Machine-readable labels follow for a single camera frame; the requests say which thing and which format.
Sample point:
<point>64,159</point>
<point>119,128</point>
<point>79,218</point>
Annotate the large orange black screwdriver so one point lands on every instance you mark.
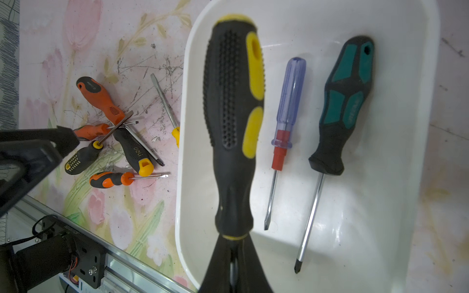
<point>99,97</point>

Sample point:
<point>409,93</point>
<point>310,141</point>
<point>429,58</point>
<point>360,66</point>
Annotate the white plastic storage box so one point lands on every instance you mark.
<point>360,241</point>

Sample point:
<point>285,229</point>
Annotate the clear purple screwdriver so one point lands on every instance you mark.
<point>286,118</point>

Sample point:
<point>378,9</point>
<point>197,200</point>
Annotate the black yellow large screwdriver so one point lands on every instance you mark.
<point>233,105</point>

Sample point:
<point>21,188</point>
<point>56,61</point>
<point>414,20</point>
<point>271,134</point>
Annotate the small orange black screwdriver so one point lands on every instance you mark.
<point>106,180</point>

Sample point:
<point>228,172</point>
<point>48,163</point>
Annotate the medium orange black screwdriver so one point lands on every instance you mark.
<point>91,132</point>

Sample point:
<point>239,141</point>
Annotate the black yellow dotted screwdriver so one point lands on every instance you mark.
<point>86,156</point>

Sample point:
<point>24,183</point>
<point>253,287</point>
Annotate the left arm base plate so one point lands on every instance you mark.
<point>54,247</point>

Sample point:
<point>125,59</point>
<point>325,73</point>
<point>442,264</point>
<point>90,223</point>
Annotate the aluminium mounting rail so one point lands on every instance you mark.
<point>123,273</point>

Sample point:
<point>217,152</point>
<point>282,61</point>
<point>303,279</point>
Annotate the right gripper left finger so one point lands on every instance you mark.
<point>218,277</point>

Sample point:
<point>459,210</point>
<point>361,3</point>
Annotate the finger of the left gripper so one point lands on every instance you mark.
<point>28,156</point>

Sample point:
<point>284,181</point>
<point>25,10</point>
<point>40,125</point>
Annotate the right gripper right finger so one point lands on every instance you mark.
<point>250,275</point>

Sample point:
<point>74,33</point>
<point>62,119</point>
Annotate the green black screwdriver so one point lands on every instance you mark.
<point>345,91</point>

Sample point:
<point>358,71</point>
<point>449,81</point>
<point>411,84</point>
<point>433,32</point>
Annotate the black yellow deli screwdriver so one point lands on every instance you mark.
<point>136,155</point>

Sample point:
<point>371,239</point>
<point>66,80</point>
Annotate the yellow slim screwdriver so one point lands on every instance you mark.
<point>168,109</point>

